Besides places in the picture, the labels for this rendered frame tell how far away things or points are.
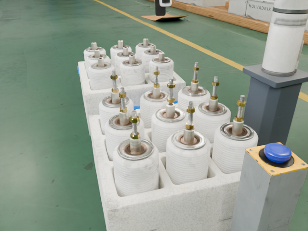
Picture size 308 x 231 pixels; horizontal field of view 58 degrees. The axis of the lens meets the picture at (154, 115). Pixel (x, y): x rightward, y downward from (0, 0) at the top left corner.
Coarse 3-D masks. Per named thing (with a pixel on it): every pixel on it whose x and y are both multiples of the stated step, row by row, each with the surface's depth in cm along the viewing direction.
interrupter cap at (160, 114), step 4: (164, 108) 73; (176, 108) 73; (156, 112) 71; (160, 112) 71; (164, 112) 71; (176, 112) 71; (180, 112) 71; (184, 112) 71; (156, 116) 69; (160, 116) 69; (164, 116) 69; (176, 116) 70; (180, 116) 69; (184, 116) 69; (160, 120) 68; (164, 120) 67; (168, 120) 68; (172, 120) 68; (176, 120) 67; (180, 120) 68
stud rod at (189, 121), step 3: (189, 102) 56; (192, 102) 56; (189, 105) 56; (192, 105) 56; (189, 108) 56; (192, 108) 56; (189, 114) 57; (192, 114) 57; (189, 117) 57; (189, 120) 58; (189, 123) 58; (189, 129) 59
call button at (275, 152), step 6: (270, 144) 45; (276, 144) 45; (282, 144) 45; (264, 150) 44; (270, 150) 44; (276, 150) 44; (282, 150) 44; (288, 150) 44; (270, 156) 43; (276, 156) 43; (282, 156) 42; (288, 156) 43; (276, 162) 43; (282, 162) 43
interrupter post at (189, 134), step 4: (184, 128) 59; (184, 132) 59; (188, 132) 58; (192, 132) 58; (184, 136) 59; (188, 136) 59; (192, 136) 59; (184, 140) 60; (188, 140) 59; (192, 140) 59
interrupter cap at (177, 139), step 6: (180, 132) 63; (198, 132) 62; (174, 138) 60; (180, 138) 61; (198, 138) 61; (204, 138) 60; (174, 144) 59; (180, 144) 58; (186, 144) 59; (192, 144) 59; (198, 144) 58; (204, 144) 58
